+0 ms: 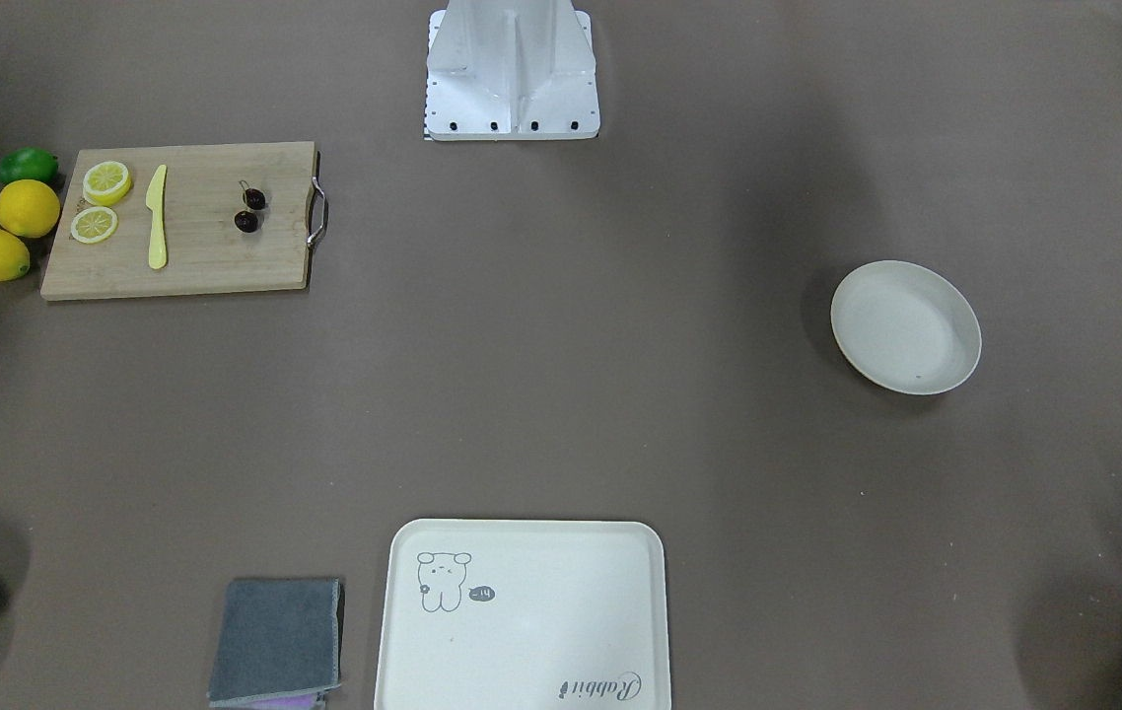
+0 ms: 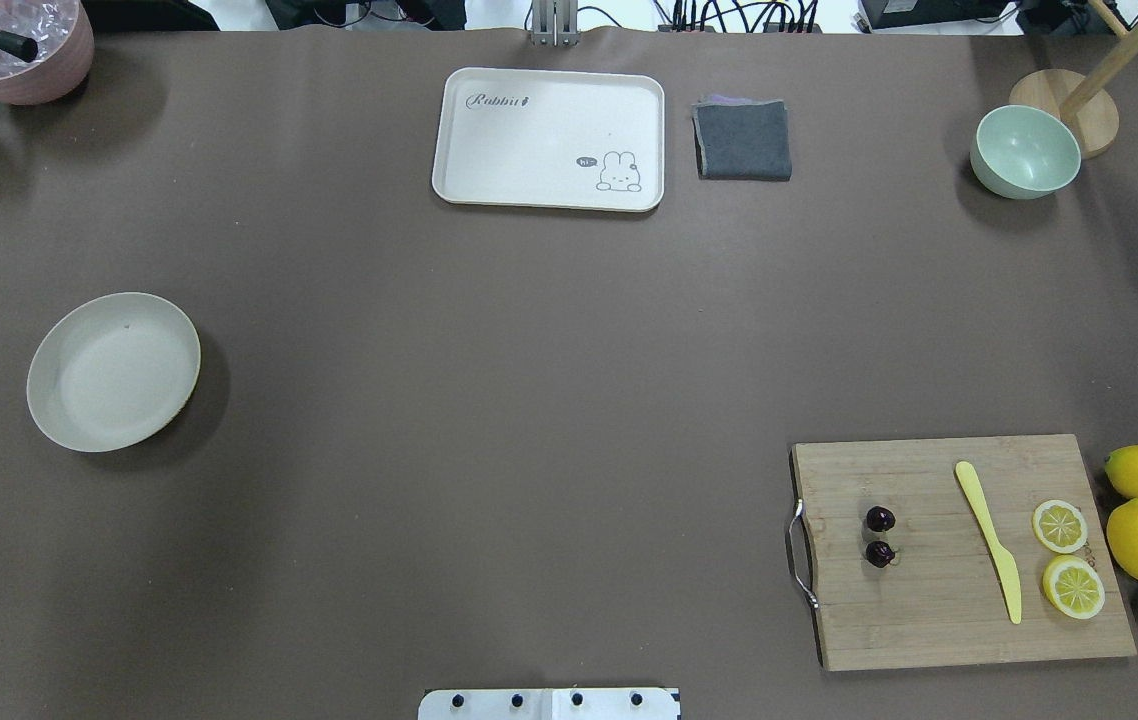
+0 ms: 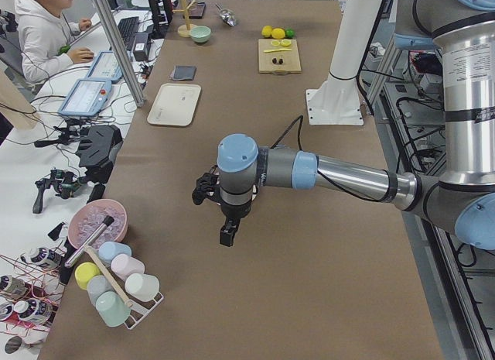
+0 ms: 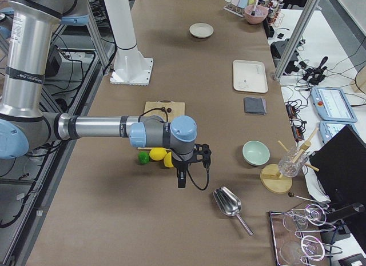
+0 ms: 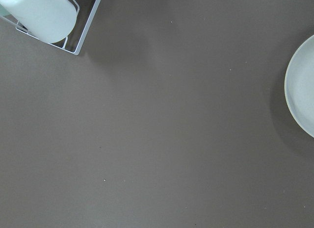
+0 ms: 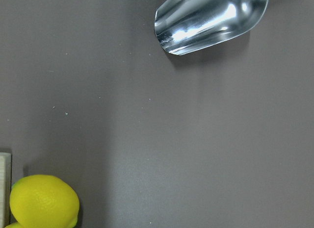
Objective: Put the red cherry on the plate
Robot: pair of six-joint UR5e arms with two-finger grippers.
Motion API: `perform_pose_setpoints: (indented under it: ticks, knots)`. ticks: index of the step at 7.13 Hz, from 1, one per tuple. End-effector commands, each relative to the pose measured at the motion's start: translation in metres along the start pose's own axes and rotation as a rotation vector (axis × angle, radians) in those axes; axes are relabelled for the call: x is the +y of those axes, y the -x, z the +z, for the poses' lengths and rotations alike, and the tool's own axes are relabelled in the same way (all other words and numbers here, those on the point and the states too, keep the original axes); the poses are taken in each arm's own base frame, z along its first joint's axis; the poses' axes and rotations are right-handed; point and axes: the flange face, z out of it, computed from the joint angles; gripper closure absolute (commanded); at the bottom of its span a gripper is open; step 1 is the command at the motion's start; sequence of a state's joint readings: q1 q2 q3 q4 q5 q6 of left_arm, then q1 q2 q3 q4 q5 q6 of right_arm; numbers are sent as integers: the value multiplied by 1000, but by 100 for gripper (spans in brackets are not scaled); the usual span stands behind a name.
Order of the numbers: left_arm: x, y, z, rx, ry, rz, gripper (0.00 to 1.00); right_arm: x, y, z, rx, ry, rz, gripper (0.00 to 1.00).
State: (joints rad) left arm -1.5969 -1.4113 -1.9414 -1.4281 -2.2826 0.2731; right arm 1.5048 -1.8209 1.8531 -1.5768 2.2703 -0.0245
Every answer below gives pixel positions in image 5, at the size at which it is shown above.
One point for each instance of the cream round plate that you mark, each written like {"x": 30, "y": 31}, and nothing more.
{"x": 299, "y": 86}

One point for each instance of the pale green cup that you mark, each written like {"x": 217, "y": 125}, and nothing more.
{"x": 49, "y": 20}

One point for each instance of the white wire cup rack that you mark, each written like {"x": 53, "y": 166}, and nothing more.
{"x": 86, "y": 10}

